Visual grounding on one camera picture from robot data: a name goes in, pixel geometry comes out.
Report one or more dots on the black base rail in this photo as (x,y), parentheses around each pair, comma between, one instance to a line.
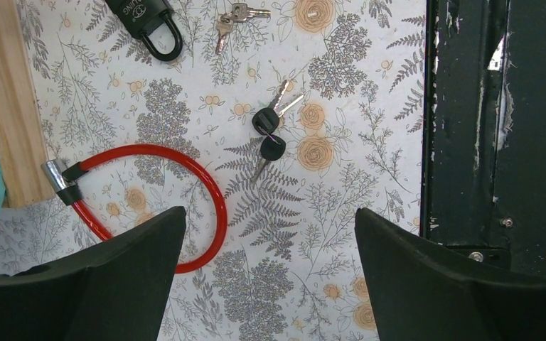
(484,138)

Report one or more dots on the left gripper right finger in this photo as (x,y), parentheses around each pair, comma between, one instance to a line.
(420,290)

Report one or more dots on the wooden rack base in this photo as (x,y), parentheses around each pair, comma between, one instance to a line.
(22,146)

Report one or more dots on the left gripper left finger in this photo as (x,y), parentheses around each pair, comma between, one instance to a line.
(114,290)

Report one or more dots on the black-headed key pair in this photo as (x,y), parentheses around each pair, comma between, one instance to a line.
(265,122)

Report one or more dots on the small brass key pair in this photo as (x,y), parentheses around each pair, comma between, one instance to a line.
(239,13)

